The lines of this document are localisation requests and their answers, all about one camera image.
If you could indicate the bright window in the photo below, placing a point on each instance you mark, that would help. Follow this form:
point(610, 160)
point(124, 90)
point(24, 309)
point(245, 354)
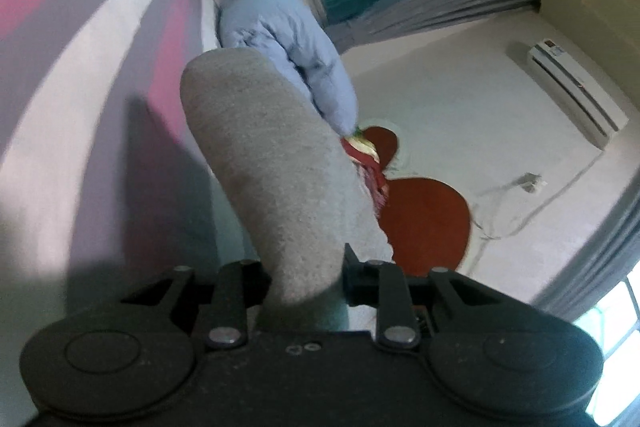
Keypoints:
point(620, 337)

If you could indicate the white air conditioner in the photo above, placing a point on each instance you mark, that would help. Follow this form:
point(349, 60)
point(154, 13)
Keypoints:
point(575, 92)

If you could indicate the pink grey white striped bedsheet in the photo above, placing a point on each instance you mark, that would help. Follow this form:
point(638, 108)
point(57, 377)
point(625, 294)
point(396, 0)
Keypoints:
point(75, 57)

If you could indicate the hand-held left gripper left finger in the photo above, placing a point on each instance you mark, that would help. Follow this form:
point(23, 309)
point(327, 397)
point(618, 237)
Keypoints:
point(234, 292)

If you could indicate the folded light blue quilt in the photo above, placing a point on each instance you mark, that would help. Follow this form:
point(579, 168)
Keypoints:
point(295, 37)

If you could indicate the red patterned cloth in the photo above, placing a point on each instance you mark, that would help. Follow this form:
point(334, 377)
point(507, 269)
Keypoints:
point(367, 162)

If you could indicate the white wall socket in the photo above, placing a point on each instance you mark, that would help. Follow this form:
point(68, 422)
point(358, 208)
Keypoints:
point(531, 183)

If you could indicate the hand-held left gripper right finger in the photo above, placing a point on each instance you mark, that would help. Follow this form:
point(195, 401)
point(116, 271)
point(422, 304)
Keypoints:
point(351, 274)

